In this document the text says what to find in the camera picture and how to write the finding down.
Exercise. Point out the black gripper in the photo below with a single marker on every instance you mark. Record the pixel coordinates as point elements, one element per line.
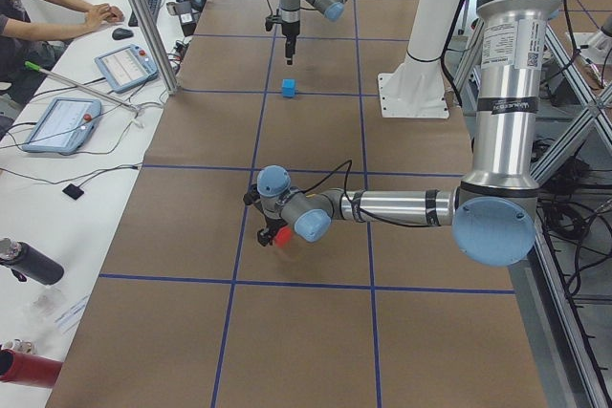
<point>266,232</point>
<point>290,29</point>

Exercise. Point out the red wooden block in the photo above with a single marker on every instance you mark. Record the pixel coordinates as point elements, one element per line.
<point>283,236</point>

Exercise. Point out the blue wooden block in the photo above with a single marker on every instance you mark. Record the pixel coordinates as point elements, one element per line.
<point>288,88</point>

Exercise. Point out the operator forearm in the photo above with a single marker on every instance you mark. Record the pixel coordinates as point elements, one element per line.
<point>52,20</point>

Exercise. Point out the operator hand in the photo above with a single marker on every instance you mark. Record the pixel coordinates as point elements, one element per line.
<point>99,14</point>

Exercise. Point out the far teach pendant tablet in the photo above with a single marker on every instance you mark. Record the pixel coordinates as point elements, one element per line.
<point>126,68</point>

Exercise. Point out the teach pendant tablet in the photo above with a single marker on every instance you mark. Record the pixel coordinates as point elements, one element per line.
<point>126,68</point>
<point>64,126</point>

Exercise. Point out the black computer mouse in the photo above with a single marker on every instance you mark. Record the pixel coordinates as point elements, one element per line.
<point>121,33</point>

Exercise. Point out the small black square pad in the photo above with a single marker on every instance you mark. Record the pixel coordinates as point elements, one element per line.
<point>73,191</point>

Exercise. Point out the near teach pendant tablet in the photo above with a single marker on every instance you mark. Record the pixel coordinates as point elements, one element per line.
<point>64,126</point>

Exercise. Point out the black water bottle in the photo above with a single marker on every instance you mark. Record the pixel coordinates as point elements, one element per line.
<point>26,262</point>

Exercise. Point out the red cylinder bottle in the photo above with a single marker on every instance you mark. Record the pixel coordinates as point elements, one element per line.
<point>29,369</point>

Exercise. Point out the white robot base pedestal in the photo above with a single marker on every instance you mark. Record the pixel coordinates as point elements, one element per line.
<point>416,89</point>

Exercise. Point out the aluminium frame post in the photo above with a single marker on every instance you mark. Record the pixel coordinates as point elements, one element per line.
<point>156,47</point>

